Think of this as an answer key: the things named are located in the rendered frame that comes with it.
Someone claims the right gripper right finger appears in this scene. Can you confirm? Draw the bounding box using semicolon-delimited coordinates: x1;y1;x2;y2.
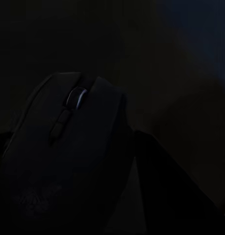
134;130;225;235

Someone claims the mouse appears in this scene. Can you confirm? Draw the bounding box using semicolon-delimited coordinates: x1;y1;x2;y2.
0;72;135;235

